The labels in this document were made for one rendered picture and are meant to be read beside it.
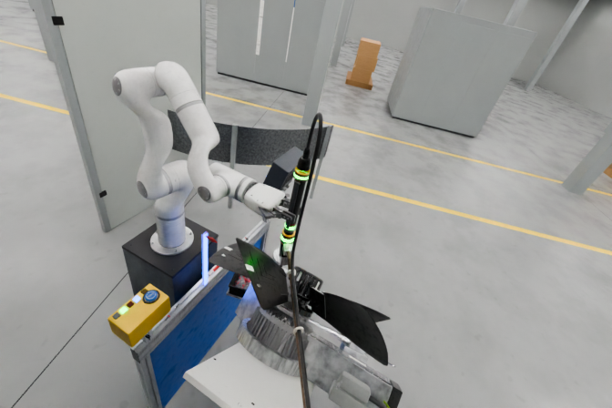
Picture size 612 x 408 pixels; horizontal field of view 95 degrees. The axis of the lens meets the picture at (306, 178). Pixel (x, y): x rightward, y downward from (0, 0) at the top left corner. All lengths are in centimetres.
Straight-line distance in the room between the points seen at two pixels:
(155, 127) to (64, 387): 167
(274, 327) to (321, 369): 20
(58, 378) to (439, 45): 690
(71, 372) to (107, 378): 21
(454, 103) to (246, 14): 490
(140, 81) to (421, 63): 613
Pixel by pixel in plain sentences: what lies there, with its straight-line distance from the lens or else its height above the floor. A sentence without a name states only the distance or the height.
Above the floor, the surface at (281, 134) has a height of 90.
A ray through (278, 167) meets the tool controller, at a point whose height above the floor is 124.
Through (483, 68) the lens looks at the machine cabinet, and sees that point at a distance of 713.
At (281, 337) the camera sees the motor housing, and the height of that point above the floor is 117.
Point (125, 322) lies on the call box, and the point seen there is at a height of 107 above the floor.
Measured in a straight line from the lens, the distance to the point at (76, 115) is 244.
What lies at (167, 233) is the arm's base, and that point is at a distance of 143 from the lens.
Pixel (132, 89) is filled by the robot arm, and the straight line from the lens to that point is 109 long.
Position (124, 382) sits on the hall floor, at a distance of 228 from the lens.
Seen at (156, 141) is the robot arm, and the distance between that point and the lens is 118.
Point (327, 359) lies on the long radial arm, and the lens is 106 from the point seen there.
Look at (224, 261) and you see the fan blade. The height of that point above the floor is 119.
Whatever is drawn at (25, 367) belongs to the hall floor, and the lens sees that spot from 251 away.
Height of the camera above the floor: 207
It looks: 33 degrees down
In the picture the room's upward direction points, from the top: 13 degrees clockwise
